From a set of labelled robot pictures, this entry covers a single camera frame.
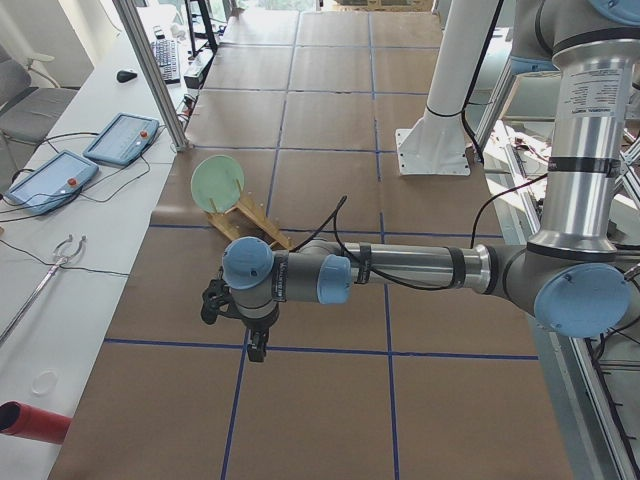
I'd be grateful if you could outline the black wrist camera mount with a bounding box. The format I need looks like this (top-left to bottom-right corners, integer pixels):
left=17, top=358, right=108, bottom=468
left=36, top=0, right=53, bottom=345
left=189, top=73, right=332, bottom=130
left=200, top=267, right=237, bottom=325

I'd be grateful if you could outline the red cylinder tube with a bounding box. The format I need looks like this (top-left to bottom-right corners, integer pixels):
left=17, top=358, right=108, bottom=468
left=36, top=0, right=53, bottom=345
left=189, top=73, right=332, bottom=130
left=1, top=401, right=72, bottom=445

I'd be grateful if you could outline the metal grabber tool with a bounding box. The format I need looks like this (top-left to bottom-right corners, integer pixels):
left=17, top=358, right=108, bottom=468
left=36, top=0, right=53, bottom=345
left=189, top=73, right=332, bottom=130
left=1, top=234, right=87, bottom=345

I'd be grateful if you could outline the black keyboard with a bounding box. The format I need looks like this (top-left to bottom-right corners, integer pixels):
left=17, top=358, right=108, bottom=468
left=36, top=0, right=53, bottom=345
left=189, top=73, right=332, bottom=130
left=150, top=38, right=181, bottom=84

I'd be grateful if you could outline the black computer mouse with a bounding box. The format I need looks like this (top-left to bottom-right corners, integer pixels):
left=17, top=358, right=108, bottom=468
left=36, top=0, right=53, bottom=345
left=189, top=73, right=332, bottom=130
left=116, top=70, right=138, bottom=84

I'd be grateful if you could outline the light green plate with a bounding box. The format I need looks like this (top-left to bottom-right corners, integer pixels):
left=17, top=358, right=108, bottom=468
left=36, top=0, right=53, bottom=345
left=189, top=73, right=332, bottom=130
left=191, top=155, right=245, bottom=213

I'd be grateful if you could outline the aluminium frame post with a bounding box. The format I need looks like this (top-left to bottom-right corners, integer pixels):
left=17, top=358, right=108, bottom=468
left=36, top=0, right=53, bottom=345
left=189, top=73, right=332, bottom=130
left=112, top=0, right=191, bottom=152

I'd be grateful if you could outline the wooden dish rack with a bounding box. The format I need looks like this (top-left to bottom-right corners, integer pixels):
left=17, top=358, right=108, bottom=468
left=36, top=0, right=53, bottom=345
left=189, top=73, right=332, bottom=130
left=207, top=193, right=293, bottom=250

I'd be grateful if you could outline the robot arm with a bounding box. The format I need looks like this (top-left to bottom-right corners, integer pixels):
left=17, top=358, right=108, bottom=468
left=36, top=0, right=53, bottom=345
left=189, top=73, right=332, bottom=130
left=201, top=1, right=639, bottom=362

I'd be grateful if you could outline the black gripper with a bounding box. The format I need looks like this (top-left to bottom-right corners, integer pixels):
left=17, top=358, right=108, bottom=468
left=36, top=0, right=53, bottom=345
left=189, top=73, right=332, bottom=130
left=242, top=319, right=276, bottom=362

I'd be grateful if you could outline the grey office chair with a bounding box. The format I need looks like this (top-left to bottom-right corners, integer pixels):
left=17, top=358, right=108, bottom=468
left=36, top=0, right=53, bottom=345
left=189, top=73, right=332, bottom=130
left=1, top=47, right=77, bottom=145

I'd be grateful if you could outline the white pedestal column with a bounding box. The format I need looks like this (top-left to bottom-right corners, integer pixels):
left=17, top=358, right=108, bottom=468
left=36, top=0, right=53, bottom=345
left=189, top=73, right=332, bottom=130
left=396, top=0, right=502, bottom=176

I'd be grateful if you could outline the blue teach pendant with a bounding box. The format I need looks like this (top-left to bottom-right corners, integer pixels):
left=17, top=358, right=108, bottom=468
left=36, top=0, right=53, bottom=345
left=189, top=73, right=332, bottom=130
left=83, top=113, right=160, bottom=166
left=5, top=150, right=99, bottom=214

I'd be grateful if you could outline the far blue teach pendant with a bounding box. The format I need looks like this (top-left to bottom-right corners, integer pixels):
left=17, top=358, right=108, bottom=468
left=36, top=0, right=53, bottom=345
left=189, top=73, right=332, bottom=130
left=83, top=113, right=160, bottom=166

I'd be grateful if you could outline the near blue teach pendant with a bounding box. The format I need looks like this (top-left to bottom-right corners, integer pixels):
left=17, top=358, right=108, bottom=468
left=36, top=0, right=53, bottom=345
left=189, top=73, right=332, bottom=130
left=5, top=150, right=99, bottom=214

